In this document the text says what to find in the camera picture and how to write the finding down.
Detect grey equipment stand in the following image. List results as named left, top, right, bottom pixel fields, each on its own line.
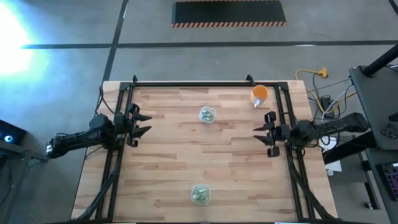
left=0, top=139, right=50, bottom=164

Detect yellow extension cord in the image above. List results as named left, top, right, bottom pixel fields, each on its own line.
left=294, top=67, right=358, bottom=116

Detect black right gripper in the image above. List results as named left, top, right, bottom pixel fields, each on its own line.
left=252, top=111, right=293, bottom=158

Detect black device blue light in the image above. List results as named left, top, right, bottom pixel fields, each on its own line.
left=0, top=119, right=27, bottom=146

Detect black keyboard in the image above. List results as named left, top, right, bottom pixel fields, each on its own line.
left=379, top=161, right=398, bottom=202

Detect clear plastic container white label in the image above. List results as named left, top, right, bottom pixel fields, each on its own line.
left=190, top=184, right=212, bottom=206

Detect small black device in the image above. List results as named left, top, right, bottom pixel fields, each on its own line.
left=381, top=122, right=398, bottom=140

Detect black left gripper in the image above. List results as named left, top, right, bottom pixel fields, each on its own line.
left=114, top=103, right=152, bottom=147

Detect white paper sheet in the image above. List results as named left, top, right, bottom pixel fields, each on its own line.
left=320, top=136, right=343, bottom=174

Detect black hazard-striped floor mat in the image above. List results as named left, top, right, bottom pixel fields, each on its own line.
left=171, top=0, right=287, bottom=28

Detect black aluminium table frame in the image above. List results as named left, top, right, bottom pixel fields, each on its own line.
left=77, top=79, right=336, bottom=223

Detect black pole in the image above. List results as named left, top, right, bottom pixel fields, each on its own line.
left=362, top=43, right=398, bottom=78

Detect grey side table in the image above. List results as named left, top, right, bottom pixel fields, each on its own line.
left=349, top=64, right=398, bottom=151

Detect grey desk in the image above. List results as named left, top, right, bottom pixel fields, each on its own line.
left=365, top=147, right=398, bottom=224

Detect looped black gripper cable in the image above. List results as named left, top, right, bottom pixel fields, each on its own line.
left=95, top=84, right=116, bottom=116

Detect black support bar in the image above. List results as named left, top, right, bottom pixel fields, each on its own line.
left=322, top=131, right=379, bottom=165

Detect black power strip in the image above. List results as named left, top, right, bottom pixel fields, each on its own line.
left=320, top=95, right=336, bottom=119

